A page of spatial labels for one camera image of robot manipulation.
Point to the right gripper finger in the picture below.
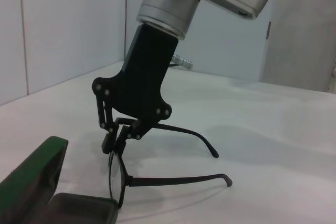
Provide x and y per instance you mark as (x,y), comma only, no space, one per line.
(108,140)
(136,129)

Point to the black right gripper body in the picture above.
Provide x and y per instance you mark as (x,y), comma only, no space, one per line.
(144,77)

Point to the black glasses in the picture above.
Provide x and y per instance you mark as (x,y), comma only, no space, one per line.
(170,181)

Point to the green glasses case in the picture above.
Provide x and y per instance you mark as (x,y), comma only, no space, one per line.
(31,171)

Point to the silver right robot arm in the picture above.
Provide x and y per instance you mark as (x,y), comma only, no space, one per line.
(168,11)

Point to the grey door panel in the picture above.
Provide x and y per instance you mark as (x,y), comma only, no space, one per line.
(296,51)

